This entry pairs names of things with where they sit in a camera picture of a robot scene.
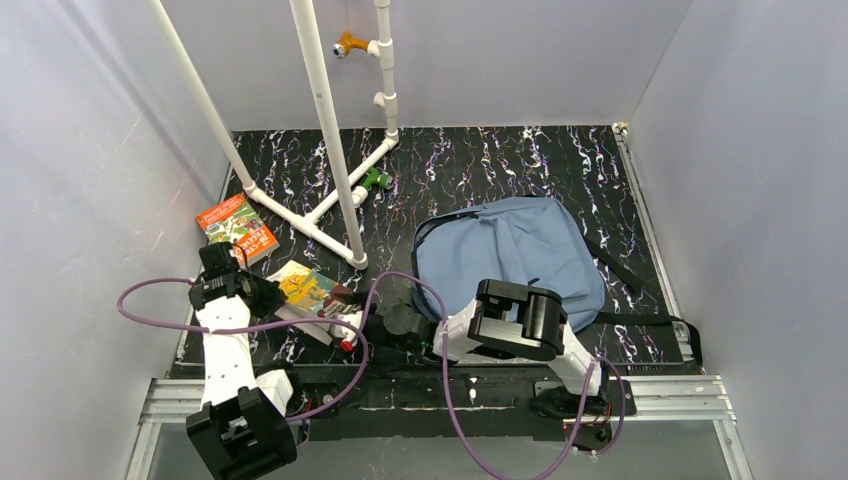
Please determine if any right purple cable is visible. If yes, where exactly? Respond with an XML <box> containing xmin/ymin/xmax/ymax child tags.
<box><xmin>341</xmin><ymin>271</ymin><xmax>627</xmax><ymax>480</ymax></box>

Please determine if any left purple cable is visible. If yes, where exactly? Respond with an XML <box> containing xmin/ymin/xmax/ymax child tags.
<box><xmin>116</xmin><ymin>278</ymin><xmax>371</xmax><ymax>425</ymax></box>

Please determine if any white PVC pipe frame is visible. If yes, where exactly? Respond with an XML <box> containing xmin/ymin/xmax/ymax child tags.
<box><xmin>146</xmin><ymin>0</ymin><xmax>400</xmax><ymax>271</ymax></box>

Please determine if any blue backpack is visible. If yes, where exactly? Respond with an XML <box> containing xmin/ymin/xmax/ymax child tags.
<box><xmin>411</xmin><ymin>196</ymin><xmax>703</xmax><ymax>370</ymax></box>

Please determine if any yellow illustrated cover book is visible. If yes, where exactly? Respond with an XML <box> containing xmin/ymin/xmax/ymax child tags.
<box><xmin>268</xmin><ymin>260</ymin><xmax>365</xmax><ymax>351</ymax></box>

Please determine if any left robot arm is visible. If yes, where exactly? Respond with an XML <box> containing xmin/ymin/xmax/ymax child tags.
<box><xmin>186</xmin><ymin>242</ymin><xmax>297</xmax><ymax>479</ymax></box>

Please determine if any purple cable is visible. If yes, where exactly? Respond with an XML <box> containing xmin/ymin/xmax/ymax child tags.
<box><xmin>341</xmin><ymin>271</ymin><xmax>627</xmax><ymax>480</ymax></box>
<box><xmin>116</xmin><ymin>278</ymin><xmax>371</xmax><ymax>425</ymax></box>

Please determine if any orange green treehouse book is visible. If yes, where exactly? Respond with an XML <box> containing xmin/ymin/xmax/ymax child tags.
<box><xmin>195</xmin><ymin>193</ymin><xmax>279</xmax><ymax>267</ymax></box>

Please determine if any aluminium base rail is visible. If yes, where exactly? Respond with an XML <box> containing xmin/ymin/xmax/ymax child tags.
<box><xmin>122</xmin><ymin>360</ymin><xmax>757</xmax><ymax>480</ymax></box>

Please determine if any green white pipe fitting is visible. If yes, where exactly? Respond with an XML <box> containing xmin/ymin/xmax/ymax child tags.
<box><xmin>352</xmin><ymin>167</ymin><xmax>394</xmax><ymax>207</ymax></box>

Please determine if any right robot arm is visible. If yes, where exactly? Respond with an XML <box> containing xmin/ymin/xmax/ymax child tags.
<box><xmin>351</xmin><ymin>279</ymin><xmax>612</xmax><ymax>418</ymax></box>

